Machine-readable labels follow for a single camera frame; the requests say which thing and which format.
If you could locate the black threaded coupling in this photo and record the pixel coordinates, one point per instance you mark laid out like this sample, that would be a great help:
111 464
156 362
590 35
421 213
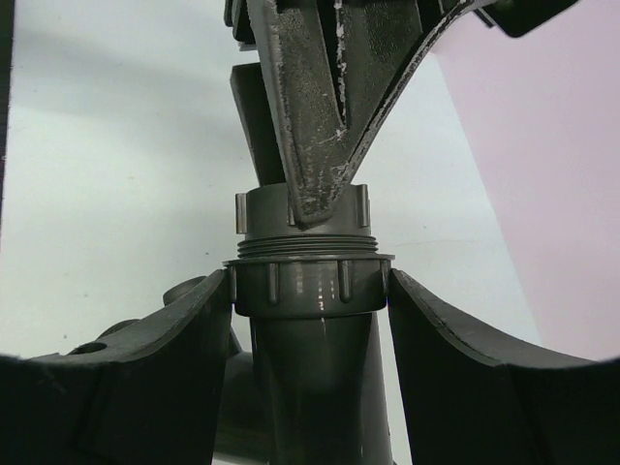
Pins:
265 218

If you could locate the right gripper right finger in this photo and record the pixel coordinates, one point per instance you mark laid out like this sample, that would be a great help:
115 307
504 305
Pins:
473 394

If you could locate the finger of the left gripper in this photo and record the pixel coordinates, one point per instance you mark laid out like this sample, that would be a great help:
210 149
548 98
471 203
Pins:
252 105
333 70

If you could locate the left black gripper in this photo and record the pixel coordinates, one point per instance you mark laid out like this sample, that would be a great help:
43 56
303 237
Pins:
514 18

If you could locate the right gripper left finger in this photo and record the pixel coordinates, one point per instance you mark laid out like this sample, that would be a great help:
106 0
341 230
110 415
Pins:
148 393

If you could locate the black pipe tee fitting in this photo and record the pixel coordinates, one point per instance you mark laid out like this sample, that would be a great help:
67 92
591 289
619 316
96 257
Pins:
309 392

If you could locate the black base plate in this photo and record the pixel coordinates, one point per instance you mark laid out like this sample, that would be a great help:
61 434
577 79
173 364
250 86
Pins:
7 38

